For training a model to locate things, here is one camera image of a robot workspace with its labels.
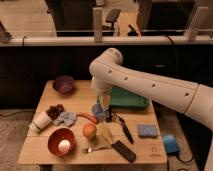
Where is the small blue cup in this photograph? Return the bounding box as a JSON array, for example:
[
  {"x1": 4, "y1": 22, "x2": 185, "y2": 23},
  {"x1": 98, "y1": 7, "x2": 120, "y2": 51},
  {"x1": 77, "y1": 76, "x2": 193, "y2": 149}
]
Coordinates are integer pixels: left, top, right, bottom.
[{"x1": 92, "y1": 104, "x2": 106, "y2": 121}]

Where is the black remote control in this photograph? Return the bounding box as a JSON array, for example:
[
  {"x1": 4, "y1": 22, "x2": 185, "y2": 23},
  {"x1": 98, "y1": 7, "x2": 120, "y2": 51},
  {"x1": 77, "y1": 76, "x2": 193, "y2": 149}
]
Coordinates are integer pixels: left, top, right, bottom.
[{"x1": 112, "y1": 140, "x2": 136, "y2": 163}]

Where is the red bowl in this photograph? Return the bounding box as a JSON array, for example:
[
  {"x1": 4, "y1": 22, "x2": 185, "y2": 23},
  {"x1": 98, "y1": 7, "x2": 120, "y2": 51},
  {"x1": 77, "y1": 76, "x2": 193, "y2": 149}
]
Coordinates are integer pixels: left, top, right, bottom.
[{"x1": 47, "y1": 128, "x2": 75, "y2": 157}]

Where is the green plastic tray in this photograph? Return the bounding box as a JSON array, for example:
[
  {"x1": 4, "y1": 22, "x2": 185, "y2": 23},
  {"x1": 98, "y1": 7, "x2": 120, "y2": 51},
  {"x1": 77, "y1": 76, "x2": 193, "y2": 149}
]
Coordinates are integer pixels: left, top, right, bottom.
[{"x1": 96, "y1": 85, "x2": 150, "y2": 110}]

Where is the bunch of dark grapes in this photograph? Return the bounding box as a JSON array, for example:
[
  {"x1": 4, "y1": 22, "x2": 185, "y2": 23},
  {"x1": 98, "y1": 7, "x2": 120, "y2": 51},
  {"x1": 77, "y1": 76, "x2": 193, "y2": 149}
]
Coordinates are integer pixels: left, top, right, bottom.
[{"x1": 46, "y1": 104, "x2": 65, "y2": 120}]

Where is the orange carrot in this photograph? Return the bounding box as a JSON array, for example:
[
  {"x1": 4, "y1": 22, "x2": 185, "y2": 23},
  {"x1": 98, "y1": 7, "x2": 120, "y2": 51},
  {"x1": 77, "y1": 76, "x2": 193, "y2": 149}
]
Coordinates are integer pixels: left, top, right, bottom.
[{"x1": 76, "y1": 113, "x2": 99, "y2": 124}]

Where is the blue sponge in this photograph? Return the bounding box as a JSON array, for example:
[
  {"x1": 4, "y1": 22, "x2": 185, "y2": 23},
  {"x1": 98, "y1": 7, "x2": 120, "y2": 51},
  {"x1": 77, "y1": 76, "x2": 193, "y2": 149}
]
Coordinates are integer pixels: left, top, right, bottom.
[{"x1": 137, "y1": 124, "x2": 158, "y2": 138}]

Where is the blue crumpled cloth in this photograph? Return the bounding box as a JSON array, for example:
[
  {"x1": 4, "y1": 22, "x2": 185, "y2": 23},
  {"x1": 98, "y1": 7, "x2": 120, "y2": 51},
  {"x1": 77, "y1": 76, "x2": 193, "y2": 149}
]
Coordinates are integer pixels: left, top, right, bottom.
[{"x1": 53, "y1": 112, "x2": 77, "y2": 127}]

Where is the purple bowl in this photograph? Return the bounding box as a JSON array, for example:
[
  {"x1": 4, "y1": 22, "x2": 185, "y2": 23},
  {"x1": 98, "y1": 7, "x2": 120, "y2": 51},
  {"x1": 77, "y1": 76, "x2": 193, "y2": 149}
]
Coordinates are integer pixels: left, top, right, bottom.
[{"x1": 52, "y1": 75, "x2": 74, "y2": 94}]

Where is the orange fruit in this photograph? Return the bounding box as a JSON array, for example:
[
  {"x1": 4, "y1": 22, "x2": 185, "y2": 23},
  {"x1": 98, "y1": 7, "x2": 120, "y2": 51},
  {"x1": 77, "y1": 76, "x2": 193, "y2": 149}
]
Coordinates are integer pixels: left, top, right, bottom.
[{"x1": 82, "y1": 123, "x2": 97, "y2": 139}]

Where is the white paper cup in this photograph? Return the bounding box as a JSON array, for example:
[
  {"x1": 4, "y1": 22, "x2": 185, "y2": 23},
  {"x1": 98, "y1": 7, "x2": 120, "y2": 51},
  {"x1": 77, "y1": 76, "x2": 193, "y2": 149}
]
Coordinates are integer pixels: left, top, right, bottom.
[{"x1": 29, "y1": 112, "x2": 52, "y2": 133}]

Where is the wooden table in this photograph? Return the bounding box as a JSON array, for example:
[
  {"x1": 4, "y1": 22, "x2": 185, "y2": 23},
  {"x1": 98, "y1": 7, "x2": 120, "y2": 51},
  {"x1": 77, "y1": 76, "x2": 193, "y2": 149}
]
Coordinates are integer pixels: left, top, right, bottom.
[{"x1": 18, "y1": 81, "x2": 167, "y2": 165}]

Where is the black handled knife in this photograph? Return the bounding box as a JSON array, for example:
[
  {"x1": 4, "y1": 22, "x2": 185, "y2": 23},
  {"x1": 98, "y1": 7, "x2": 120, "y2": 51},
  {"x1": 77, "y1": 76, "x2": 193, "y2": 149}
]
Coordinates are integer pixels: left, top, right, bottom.
[{"x1": 112, "y1": 113, "x2": 134, "y2": 144}]

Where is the silver fork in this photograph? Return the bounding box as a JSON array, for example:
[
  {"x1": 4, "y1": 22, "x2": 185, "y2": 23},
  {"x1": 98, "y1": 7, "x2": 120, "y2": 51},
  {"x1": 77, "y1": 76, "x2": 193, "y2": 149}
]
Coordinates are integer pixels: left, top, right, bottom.
[{"x1": 81, "y1": 146, "x2": 111, "y2": 154}]

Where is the white egg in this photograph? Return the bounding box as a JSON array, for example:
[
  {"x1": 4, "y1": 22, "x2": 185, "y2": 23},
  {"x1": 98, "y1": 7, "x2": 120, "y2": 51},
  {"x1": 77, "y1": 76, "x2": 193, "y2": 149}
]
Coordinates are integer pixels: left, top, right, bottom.
[{"x1": 58, "y1": 140, "x2": 70, "y2": 152}]

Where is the blue box on floor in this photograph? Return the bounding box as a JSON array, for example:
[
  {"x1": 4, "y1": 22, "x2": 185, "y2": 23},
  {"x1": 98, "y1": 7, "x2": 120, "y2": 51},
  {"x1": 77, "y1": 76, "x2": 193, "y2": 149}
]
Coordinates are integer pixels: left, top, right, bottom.
[{"x1": 163, "y1": 135, "x2": 180, "y2": 154}]

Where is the white horizontal rail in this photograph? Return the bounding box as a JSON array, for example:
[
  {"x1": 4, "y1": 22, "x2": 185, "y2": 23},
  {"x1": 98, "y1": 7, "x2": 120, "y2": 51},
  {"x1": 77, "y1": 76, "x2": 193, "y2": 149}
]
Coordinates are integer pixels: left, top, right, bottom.
[{"x1": 0, "y1": 35, "x2": 213, "y2": 47}]

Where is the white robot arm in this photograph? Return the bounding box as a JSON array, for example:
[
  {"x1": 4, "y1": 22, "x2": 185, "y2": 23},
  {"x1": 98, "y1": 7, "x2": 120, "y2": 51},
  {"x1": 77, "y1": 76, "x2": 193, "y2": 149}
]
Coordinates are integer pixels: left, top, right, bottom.
[{"x1": 89, "y1": 48, "x2": 213, "y2": 171}]

